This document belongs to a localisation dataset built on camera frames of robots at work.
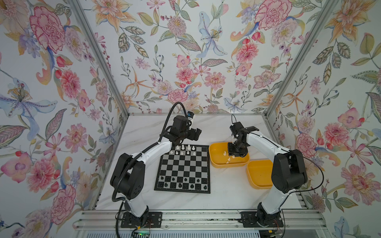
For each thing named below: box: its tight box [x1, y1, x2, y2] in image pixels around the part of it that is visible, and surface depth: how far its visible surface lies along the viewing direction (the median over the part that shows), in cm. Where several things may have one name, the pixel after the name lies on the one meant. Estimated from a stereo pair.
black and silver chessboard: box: [153, 144, 211, 194], surface depth 90 cm
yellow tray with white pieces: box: [208, 141, 251, 169], surface depth 95 cm
